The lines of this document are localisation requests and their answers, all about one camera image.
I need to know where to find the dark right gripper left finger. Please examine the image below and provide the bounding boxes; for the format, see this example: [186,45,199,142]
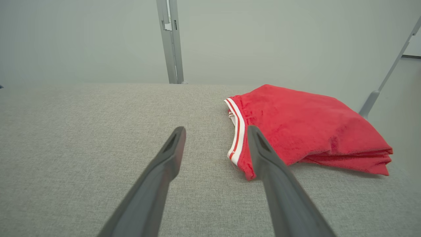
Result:
[97,126,186,237]

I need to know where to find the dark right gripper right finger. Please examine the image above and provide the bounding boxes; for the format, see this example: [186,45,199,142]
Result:
[247,125,336,237]

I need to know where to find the red shorts with white stripes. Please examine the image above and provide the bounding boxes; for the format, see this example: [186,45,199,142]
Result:
[224,84,393,181]

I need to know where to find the grey metal stand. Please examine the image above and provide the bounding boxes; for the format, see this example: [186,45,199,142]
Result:
[156,0,188,84]
[359,16,421,119]

